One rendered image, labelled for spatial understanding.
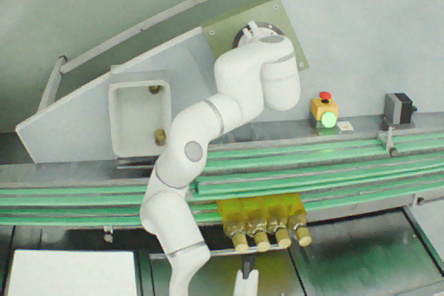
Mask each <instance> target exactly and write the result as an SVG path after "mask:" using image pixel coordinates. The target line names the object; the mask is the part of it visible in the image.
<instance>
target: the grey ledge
mask: <svg viewBox="0 0 444 296"><path fill-rule="evenodd" d="M420 197H421V198H422V197H423V199H424V200H425V202H424V204H423V205H425V204H430V203H432V202H439V201H444V188H439V189H433V190H432V191H425V192H421V195H420ZM413 200H414V198H412V194H408V195H402V196H396V197H395V198H386V199H383V200H377V201H370V202H361V203H357V204H352V205H344V206H342V207H330V208H325V209H315V210H313V211H306V212H307V214H308V218H307V222H311V221H320V220H328V219H334V218H337V217H346V216H348V215H356V214H363V213H370V212H372V211H380V210H383V209H388V208H393V207H403V206H404V205H409V207H412V204H413Z"/></svg>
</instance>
